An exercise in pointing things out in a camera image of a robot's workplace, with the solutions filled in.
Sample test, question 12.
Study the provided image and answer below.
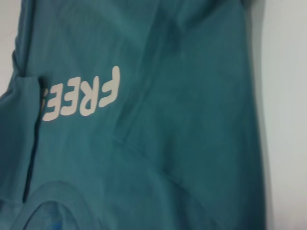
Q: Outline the teal t-shirt with FREE print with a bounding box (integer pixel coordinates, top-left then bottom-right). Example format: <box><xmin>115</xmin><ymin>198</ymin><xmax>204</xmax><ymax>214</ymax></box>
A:
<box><xmin>0</xmin><ymin>0</ymin><xmax>266</xmax><ymax>230</ymax></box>

